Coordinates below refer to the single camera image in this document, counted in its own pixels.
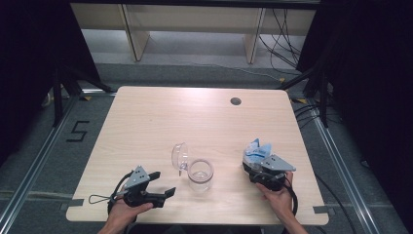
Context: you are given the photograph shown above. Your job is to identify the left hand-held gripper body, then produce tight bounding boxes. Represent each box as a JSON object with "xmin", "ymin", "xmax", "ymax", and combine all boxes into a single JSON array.
[{"xmin": 122, "ymin": 165, "xmax": 166, "ymax": 209}]

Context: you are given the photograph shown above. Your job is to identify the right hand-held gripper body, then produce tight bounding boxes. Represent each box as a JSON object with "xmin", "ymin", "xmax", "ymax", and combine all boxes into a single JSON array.
[{"xmin": 243, "ymin": 154, "xmax": 297, "ymax": 192}]

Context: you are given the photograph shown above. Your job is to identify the blue and white pouch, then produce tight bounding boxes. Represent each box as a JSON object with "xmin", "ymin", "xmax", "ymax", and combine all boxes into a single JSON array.
[{"xmin": 243, "ymin": 137, "xmax": 274, "ymax": 171}]

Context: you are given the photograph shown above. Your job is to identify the clear jar lid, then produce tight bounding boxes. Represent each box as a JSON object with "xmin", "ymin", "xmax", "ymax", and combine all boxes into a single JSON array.
[{"xmin": 170, "ymin": 141, "xmax": 190, "ymax": 177}]

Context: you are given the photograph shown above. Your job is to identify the clear glass jar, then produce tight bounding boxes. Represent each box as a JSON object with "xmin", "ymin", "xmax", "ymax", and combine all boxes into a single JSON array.
[{"xmin": 187, "ymin": 158, "xmax": 215, "ymax": 193}]

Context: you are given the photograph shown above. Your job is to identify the person's left hand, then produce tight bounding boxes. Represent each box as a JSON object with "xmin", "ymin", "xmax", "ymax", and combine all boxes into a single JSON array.
[{"xmin": 108, "ymin": 198, "xmax": 154, "ymax": 228}]

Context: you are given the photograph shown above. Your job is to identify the person's right hand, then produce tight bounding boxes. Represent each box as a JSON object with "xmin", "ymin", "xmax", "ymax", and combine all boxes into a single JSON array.
[{"xmin": 256, "ymin": 171, "xmax": 297, "ymax": 222}]

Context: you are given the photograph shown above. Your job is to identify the grey tape strip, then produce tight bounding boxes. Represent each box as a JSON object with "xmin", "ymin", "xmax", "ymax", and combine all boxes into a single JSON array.
[
  {"xmin": 59, "ymin": 198, "xmax": 85, "ymax": 212},
  {"xmin": 313, "ymin": 205, "xmax": 335, "ymax": 215}
]

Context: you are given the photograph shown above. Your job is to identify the black metal stand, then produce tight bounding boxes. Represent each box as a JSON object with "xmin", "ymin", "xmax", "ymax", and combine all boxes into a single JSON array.
[
  {"xmin": 276, "ymin": 64, "xmax": 329, "ymax": 129},
  {"xmin": 52, "ymin": 64, "xmax": 117, "ymax": 129}
]

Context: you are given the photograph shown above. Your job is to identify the dark curtain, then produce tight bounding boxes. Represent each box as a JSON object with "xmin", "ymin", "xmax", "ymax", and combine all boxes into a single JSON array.
[
  {"xmin": 296, "ymin": 0, "xmax": 413, "ymax": 225},
  {"xmin": 0, "ymin": 0, "xmax": 100, "ymax": 165}
]

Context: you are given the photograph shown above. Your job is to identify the light wooden shelf unit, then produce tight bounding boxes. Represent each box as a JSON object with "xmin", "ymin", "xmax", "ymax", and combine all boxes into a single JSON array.
[{"xmin": 70, "ymin": 3, "xmax": 317, "ymax": 64}]

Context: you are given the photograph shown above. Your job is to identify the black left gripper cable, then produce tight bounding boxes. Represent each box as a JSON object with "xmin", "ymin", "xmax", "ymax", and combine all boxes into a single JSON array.
[{"xmin": 107, "ymin": 170, "xmax": 134, "ymax": 215}]

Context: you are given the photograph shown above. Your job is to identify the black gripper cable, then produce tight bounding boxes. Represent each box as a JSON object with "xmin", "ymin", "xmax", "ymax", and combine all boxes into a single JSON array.
[
  {"xmin": 282, "ymin": 176, "xmax": 300, "ymax": 217},
  {"xmin": 107, "ymin": 170, "xmax": 134, "ymax": 215}
]

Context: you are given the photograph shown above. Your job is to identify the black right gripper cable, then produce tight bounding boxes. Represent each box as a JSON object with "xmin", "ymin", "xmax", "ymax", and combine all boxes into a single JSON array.
[{"xmin": 282, "ymin": 176, "xmax": 300, "ymax": 217}]

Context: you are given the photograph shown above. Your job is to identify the thin black strap loop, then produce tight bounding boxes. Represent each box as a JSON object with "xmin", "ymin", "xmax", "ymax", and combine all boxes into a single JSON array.
[{"xmin": 88, "ymin": 193, "xmax": 115, "ymax": 206}]

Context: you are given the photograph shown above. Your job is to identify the black cables under stand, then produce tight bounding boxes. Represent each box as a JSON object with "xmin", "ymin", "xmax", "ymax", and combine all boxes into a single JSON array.
[{"xmin": 292, "ymin": 102, "xmax": 343, "ymax": 130}]

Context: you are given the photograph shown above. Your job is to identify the aluminium floor rail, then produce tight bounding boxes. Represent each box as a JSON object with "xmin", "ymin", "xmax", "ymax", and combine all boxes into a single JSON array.
[
  {"xmin": 310, "ymin": 106, "xmax": 382, "ymax": 234},
  {"xmin": 0, "ymin": 95, "xmax": 81, "ymax": 230}
]

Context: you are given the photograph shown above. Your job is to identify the black floor cable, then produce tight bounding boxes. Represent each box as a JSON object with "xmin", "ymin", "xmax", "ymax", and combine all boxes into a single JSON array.
[{"xmin": 314, "ymin": 173, "xmax": 358, "ymax": 234}]

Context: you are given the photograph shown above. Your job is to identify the thin white floor cable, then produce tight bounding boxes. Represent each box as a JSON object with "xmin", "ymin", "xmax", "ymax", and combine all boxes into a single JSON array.
[{"xmin": 152, "ymin": 35, "xmax": 284, "ymax": 83}]

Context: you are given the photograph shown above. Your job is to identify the bundle of black cables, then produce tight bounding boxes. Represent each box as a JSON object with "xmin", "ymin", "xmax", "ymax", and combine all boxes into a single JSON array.
[{"xmin": 258, "ymin": 8, "xmax": 304, "ymax": 70}]

